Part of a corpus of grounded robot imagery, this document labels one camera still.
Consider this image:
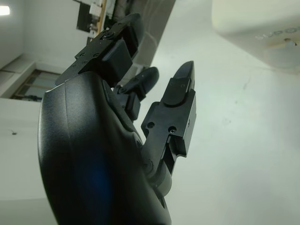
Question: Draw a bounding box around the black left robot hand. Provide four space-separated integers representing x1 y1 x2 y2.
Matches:
36 13 196 225

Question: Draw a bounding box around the cream white toaster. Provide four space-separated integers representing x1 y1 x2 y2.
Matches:
210 0 300 75

